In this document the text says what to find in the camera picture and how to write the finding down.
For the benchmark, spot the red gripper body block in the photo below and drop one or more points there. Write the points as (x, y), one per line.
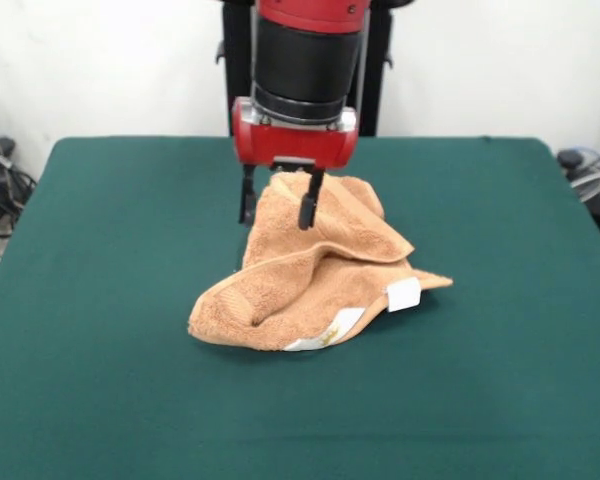
(295, 145)

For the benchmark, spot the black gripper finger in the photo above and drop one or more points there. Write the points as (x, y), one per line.
(308, 210)
(247, 205)

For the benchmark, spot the tan terry towel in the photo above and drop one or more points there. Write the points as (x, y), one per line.
(360, 225)

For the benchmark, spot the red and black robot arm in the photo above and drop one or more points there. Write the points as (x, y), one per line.
(305, 60)

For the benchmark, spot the dark green table cloth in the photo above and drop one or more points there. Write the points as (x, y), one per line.
(130, 400)

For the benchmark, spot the black rounded device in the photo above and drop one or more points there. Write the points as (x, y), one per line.
(570, 159)

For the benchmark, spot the grey round stand base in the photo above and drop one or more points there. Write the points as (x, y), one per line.
(592, 185)

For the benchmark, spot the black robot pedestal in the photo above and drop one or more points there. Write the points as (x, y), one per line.
(382, 75)

